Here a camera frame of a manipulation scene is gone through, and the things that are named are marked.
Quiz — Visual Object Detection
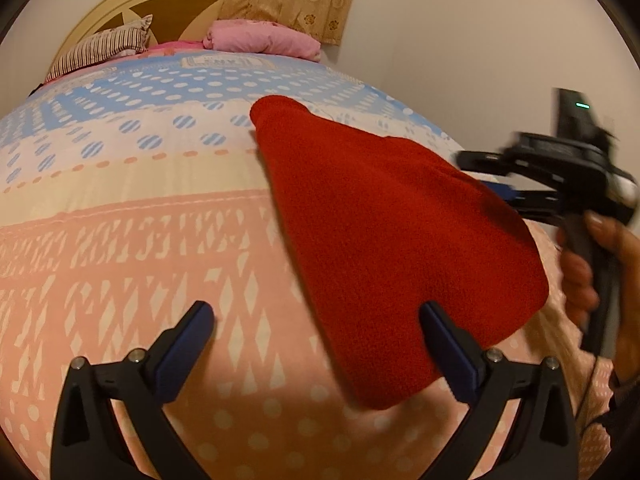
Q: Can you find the person's right hand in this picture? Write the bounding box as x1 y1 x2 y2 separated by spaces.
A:
559 211 640 385

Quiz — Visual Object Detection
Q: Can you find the person's dark clothing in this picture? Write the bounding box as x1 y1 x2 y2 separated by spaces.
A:
590 370 640 461

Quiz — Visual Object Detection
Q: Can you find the red fleece garment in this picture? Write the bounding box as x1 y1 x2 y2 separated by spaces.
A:
249 95 550 411

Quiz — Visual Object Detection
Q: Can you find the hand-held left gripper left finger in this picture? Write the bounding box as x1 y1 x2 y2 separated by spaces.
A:
50 300 216 480

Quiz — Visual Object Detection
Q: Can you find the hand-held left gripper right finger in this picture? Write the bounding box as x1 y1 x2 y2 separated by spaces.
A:
419 301 581 480

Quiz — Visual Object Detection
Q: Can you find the striped pillow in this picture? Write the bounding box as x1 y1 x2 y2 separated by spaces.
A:
45 14 153 83

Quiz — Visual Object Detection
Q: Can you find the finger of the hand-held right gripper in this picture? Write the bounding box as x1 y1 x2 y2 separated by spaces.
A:
457 150 521 177
492 182 566 222

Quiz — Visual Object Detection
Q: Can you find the dotted blue pink bed sheet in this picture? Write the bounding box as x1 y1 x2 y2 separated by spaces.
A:
0 50 616 480

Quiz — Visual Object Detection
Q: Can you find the pink floral pillow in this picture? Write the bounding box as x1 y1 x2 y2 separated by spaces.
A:
145 40 207 56

